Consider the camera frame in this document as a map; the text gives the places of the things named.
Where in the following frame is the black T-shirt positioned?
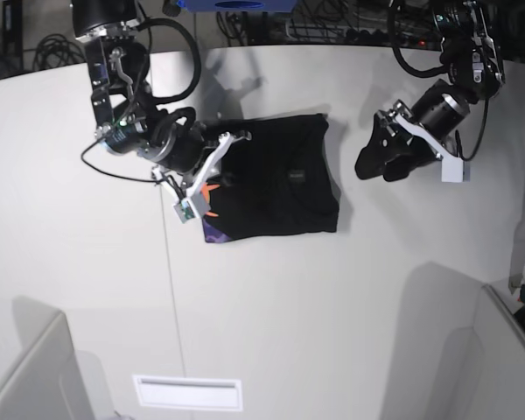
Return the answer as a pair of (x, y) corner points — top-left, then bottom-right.
(202, 114), (340, 244)

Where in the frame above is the white partition panel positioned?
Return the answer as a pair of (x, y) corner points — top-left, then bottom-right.
(0, 311), (95, 419)
(445, 283), (525, 420)

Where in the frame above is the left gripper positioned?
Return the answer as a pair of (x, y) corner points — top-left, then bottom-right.
(354, 99), (468, 183)

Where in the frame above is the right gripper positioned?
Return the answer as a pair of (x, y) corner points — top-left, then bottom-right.
(150, 122), (252, 223)

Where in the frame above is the blue box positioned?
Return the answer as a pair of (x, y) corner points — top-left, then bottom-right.
(177, 0), (298, 12)

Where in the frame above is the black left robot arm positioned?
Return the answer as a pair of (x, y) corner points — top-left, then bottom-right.
(354, 1), (506, 183)

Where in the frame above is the coiled black cable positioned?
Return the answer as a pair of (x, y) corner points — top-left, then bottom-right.
(32, 34), (87, 74)

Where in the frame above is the white left partition panel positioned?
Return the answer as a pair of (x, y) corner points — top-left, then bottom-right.
(0, 311), (95, 419)

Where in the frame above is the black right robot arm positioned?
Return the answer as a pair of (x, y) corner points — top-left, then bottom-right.
(71, 1), (252, 222)

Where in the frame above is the white right partition panel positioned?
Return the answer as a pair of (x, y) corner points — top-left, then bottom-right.
(445, 283), (525, 420)

